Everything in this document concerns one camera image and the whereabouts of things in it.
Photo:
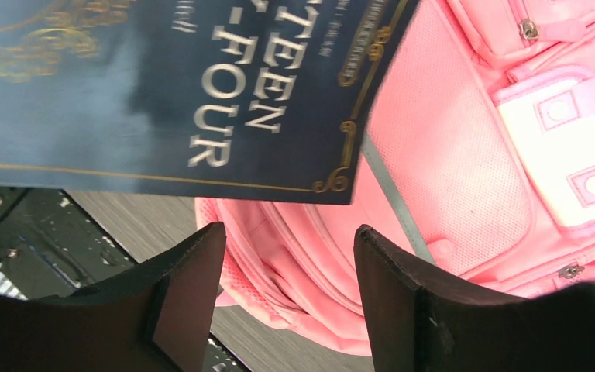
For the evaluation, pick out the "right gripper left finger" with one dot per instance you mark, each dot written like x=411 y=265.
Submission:
x=155 y=316

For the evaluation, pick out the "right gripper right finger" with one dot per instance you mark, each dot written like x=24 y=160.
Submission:
x=422 y=318

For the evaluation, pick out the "pink student backpack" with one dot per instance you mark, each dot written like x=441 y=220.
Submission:
x=479 y=154

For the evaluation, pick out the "blue grey book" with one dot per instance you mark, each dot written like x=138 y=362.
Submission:
x=260 y=100

